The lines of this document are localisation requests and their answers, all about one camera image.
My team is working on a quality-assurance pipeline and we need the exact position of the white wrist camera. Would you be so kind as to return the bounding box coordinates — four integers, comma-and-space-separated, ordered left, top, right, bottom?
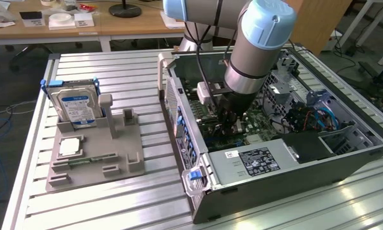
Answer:
197, 81, 219, 105

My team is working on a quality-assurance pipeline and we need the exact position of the black plastic shroud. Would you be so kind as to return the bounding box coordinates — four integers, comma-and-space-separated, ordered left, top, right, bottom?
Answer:
281, 131, 336, 163

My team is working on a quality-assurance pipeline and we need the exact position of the wooden desk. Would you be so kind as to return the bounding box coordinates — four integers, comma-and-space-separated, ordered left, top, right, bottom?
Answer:
0, 0, 188, 52

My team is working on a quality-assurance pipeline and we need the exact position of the open black PC case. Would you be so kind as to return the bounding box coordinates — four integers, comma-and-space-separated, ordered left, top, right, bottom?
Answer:
159, 45, 383, 225

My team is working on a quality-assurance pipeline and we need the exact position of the grey floor cable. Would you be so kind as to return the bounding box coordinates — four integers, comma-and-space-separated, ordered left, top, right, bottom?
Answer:
0, 100, 39, 115

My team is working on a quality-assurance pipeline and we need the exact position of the grey power supply unit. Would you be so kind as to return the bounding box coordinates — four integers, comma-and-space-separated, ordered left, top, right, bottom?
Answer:
208, 138, 300, 186

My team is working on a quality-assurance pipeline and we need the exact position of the green motherboard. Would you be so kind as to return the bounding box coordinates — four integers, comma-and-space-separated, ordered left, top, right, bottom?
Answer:
181, 81, 285, 150

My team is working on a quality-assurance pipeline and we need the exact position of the silver CPU chip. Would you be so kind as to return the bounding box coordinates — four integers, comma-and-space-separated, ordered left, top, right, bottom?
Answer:
59, 138, 83, 158

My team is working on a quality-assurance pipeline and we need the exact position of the hard disk blue label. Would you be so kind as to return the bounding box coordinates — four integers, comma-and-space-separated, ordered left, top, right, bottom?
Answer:
50, 87, 100, 127

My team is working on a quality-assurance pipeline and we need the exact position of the green RAM stick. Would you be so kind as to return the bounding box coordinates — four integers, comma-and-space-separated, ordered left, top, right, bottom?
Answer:
68, 155, 112, 166

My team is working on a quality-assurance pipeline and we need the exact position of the black round lamp base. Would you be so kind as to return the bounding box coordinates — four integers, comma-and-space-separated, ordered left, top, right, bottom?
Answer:
108, 3, 144, 18

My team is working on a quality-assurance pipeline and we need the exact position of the white box black lid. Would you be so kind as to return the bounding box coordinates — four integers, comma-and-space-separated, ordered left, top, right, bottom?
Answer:
19, 11, 47, 27

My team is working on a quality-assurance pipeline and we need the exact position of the blue wire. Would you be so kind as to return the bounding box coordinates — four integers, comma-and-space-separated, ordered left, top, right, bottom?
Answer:
316, 107, 341, 131

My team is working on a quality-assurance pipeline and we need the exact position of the white paper stack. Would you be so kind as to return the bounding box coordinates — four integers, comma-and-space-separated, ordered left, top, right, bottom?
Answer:
160, 11, 187, 29

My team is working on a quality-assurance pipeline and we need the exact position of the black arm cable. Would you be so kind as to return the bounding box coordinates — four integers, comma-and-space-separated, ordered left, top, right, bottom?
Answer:
196, 23, 219, 106

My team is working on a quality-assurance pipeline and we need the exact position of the blue plastic disk caddy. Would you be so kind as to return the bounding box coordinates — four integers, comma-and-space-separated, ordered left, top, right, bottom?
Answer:
40, 77, 100, 120

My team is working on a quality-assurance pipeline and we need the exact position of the red wire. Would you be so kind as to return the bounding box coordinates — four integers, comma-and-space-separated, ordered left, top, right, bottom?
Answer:
303, 112, 315, 131

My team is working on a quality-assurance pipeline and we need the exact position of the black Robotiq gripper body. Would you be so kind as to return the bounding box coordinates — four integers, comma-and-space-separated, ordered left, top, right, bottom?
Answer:
216, 92, 256, 118

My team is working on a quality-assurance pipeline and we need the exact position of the white desk frame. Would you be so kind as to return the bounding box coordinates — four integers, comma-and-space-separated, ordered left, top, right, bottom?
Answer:
337, 0, 383, 65

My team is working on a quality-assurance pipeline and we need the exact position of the grey plastic parts rack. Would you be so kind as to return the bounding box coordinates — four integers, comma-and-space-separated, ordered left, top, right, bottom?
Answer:
46, 93, 147, 192

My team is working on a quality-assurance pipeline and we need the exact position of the green graphics card metal bracket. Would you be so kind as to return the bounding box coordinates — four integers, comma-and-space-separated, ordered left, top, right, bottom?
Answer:
201, 118, 245, 147

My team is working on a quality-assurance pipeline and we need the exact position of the perforated metal disk bay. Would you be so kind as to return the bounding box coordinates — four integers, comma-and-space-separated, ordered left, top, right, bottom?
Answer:
263, 70, 300, 115

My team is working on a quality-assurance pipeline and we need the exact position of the small white labelled box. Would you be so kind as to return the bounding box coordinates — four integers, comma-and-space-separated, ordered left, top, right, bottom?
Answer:
74, 13, 96, 28

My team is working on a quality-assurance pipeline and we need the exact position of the black cable behind case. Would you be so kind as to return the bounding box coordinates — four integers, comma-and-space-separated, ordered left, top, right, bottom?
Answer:
288, 40, 311, 52

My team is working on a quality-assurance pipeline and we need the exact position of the open metal disk bay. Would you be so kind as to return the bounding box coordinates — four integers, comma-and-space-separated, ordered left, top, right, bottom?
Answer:
319, 123, 378, 155

